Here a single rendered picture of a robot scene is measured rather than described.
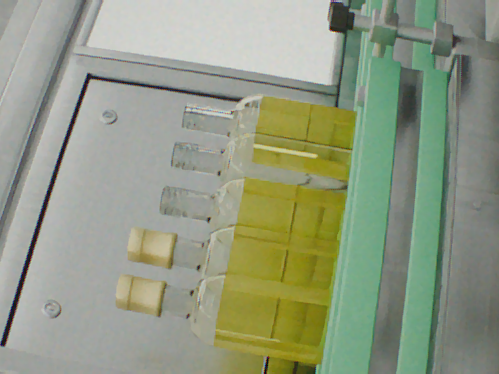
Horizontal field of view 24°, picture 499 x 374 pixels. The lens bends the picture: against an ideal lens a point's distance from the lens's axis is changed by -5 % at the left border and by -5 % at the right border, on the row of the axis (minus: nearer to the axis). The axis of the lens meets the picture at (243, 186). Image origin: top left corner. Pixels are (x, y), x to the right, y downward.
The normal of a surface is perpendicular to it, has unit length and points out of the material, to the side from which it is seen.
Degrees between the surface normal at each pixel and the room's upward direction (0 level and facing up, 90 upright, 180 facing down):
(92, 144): 90
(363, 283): 90
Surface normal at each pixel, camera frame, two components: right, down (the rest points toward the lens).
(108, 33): 0.08, -0.63
